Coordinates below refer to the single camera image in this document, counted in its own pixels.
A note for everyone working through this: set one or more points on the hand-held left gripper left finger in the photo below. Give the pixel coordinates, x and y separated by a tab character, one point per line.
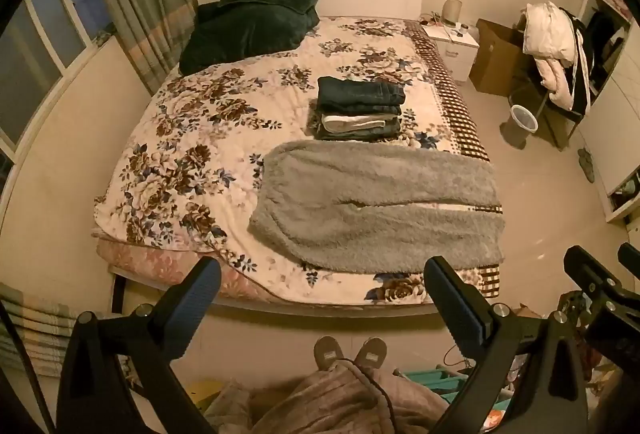
197	294

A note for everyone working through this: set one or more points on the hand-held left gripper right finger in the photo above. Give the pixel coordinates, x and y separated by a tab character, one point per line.
462	311

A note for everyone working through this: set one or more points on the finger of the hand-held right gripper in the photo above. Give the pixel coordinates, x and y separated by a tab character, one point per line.
631	256
592	279

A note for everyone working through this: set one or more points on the grey fleece pants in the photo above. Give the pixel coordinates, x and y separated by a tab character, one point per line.
375	184

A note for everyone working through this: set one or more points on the folded cream-lined pants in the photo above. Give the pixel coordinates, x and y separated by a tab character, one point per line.
360	120

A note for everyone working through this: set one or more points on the pink mattress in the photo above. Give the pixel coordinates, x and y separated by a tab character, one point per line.
150	264

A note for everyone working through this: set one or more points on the teal plastic crate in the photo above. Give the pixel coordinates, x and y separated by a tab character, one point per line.
435	381

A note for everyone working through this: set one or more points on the yellow item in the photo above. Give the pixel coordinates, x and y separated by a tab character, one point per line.
205	391

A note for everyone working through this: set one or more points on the grey slipper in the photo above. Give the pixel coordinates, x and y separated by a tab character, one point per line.
329	354
371	354

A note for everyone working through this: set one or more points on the pair of dark floor slippers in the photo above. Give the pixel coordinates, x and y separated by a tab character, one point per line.
586	163

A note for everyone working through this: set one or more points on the white wardrobe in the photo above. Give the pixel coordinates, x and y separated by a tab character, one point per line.
610	133

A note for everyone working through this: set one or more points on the dark chair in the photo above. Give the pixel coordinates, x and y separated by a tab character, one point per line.
560	126

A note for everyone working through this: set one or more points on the floral printed quilt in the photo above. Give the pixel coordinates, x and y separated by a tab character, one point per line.
200	138

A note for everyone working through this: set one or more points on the plaid striped cloth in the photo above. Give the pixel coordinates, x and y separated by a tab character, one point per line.
35	334

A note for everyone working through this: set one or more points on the grey trash bin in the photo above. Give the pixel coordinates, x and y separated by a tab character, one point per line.
520	123

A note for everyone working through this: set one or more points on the pink garment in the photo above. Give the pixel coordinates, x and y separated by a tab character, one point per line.
555	81

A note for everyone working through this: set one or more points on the black and white garment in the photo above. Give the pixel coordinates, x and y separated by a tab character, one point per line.
581	63

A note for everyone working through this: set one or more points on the black garment in wardrobe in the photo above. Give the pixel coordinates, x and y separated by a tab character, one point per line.
602	41

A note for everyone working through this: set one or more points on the white puffer jacket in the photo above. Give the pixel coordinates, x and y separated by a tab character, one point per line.
547	31

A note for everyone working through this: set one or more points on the brown cardboard box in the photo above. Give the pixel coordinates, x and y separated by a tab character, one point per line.
492	58

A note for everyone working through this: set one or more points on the folded dark blue jeans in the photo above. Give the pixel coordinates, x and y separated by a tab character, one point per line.
357	93

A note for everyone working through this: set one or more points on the white nightstand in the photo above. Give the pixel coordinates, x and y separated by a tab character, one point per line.
457	56

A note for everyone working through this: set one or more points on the dark green plush blanket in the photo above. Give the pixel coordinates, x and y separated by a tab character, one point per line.
235	36

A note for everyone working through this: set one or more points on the window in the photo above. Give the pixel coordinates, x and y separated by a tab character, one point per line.
45	38

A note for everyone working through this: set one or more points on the green plaid curtain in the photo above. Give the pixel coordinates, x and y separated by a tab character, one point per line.
130	3

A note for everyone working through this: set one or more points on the white table lamp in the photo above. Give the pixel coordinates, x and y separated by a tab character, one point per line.
452	11

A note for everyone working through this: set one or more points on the bed frame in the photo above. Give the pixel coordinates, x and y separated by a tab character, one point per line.
325	309

